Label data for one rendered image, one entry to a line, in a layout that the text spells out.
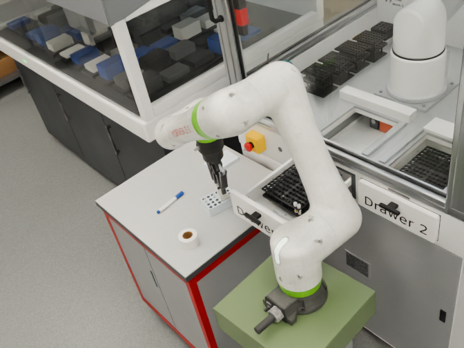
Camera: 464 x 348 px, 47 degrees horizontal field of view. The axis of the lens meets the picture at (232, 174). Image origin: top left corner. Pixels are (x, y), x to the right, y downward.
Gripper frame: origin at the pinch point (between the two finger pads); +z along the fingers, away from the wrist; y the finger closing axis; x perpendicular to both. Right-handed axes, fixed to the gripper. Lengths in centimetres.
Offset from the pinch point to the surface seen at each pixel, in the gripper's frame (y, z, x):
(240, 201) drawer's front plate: 16.6, -6.8, -0.5
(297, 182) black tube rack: 17.9, -3.2, 22.3
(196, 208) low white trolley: -6.9, 7.9, -9.2
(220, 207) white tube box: 1.4, 5.7, -2.5
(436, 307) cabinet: 66, 34, 42
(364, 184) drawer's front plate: 38, -9, 35
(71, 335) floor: -49, 84, -77
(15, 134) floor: -265, 85, -60
